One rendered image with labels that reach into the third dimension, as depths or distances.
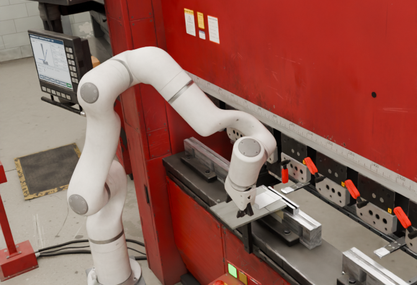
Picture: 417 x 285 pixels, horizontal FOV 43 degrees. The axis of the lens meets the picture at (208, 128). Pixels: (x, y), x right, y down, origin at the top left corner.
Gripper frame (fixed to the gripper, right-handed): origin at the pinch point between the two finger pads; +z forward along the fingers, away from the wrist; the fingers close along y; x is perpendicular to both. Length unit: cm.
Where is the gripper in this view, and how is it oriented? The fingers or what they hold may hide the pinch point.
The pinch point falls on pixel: (236, 205)
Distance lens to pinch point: 165.6
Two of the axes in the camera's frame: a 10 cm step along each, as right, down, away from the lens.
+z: -0.7, 6.0, 8.0
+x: -8.4, 3.9, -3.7
